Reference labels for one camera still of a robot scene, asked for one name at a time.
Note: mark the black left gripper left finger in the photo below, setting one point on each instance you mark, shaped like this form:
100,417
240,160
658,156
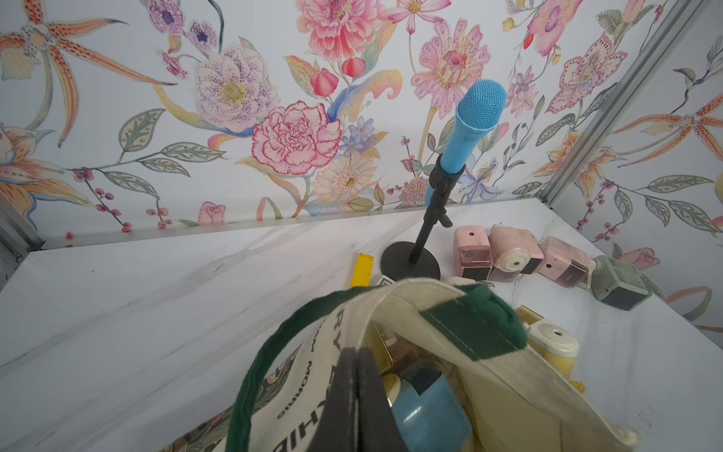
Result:
337,428

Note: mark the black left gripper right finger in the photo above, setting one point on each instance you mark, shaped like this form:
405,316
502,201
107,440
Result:
376,427

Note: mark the cream canvas tote bag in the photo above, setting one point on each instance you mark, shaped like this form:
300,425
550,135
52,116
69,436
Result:
514,399

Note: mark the yellow pencil sharpener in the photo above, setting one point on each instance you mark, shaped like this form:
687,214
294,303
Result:
555,345

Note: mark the pink pencil sharpener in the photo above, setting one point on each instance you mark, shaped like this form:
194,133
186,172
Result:
516,252
563,263
472,253

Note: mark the dark green pencil sharpener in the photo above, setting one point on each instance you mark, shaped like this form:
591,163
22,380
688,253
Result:
615,283

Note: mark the blue pencil sharpener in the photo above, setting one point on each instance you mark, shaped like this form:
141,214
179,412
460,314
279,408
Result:
427,412

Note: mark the yellow wooden block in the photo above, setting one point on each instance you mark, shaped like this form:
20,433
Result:
363,270

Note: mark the black microphone stand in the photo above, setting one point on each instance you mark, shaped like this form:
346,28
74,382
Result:
404,260

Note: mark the blue microphone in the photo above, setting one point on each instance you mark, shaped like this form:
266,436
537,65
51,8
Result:
477,114

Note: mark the aluminium corner post left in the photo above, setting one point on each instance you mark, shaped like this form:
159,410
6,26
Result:
18,239

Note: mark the aluminium corner post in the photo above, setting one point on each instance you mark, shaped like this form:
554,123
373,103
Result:
18,239
682,15

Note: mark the aluminium corner post right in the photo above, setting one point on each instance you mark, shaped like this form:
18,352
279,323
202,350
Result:
682,15

